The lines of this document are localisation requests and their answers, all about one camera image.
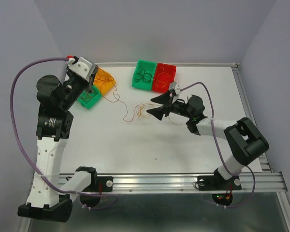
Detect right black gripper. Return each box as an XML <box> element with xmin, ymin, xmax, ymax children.
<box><xmin>147</xmin><ymin>89</ymin><xmax>193</xmax><ymax>119</ymax></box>

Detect small reddish wires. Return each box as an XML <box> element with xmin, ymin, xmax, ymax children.
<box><xmin>80</xmin><ymin>91</ymin><xmax>94</xmax><ymax>103</ymax></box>

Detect thin wire bundle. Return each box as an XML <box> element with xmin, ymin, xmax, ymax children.
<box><xmin>102</xmin><ymin>86</ymin><xmax>184</xmax><ymax>126</ymax></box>

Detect orange thin wire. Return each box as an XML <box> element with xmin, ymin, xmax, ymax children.
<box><xmin>154</xmin><ymin>66</ymin><xmax>174</xmax><ymax>89</ymax></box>

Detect black thin wire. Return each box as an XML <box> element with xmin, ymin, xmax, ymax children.
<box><xmin>134</xmin><ymin>65</ymin><xmax>153</xmax><ymax>85</ymax></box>

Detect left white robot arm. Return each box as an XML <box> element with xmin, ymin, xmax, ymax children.
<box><xmin>17</xmin><ymin>71</ymin><xmax>98</xmax><ymax>222</ymax></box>

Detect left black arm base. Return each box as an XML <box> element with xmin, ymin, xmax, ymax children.
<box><xmin>80</xmin><ymin>176</ymin><xmax>118</xmax><ymax>211</ymax></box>

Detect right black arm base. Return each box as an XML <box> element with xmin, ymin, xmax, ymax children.
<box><xmin>194</xmin><ymin>174</ymin><xmax>242</xmax><ymax>206</ymax></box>

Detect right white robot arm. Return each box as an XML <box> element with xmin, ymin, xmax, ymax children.
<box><xmin>147</xmin><ymin>91</ymin><xmax>269</xmax><ymax>189</ymax></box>

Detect left green plastic bin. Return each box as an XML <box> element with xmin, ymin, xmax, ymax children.
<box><xmin>77</xmin><ymin>86</ymin><xmax>102</xmax><ymax>109</ymax></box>

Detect green plastic bin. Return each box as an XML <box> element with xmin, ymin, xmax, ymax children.
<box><xmin>77</xmin><ymin>86</ymin><xmax>102</xmax><ymax>109</ymax></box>
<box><xmin>132</xmin><ymin>59</ymin><xmax>157</xmax><ymax>91</ymax></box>

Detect red plastic bin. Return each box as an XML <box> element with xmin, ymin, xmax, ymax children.
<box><xmin>151</xmin><ymin>63</ymin><xmax>176</xmax><ymax>93</ymax></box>

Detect right green plastic bin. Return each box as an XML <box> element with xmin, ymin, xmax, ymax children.
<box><xmin>132</xmin><ymin>59</ymin><xmax>157</xmax><ymax>91</ymax></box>

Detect orange plastic bin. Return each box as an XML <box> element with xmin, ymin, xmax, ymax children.
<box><xmin>93</xmin><ymin>68</ymin><xmax>116</xmax><ymax>96</ymax></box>

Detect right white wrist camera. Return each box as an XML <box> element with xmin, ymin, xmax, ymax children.
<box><xmin>169</xmin><ymin>82</ymin><xmax>181</xmax><ymax>97</ymax></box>

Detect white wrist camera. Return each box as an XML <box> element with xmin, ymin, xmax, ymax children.
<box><xmin>169</xmin><ymin>82</ymin><xmax>181</xmax><ymax>97</ymax></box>
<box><xmin>66</xmin><ymin>56</ymin><xmax>99</xmax><ymax>83</ymax></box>

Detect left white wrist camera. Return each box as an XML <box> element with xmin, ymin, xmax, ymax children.
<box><xmin>66</xmin><ymin>56</ymin><xmax>99</xmax><ymax>83</ymax></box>

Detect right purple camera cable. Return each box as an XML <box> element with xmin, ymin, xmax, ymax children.
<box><xmin>180</xmin><ymin>82</ymin><xmax>257</xmax><ymax>210</ymax></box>

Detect purple camera cable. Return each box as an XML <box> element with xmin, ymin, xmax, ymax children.
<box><xmin>10</xmin><ymin>57</ymin><xmax>119</xmax><ymax>211</ymax></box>
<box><xmin>180</xmin><ymin>82</ymin><xmax>257</xmax><ymax>210</ymax></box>

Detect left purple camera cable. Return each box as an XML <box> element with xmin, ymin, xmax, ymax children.
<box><xmin>10</xmin><ymin>57</ymin><xmax>119</xmax><ymax>211</ymax></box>

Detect aluminium front rail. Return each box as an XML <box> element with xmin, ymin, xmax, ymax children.
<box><xmin>29</xmin><ymin>172</ymin><xmax>288</xmax><ymax>194</ymax></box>

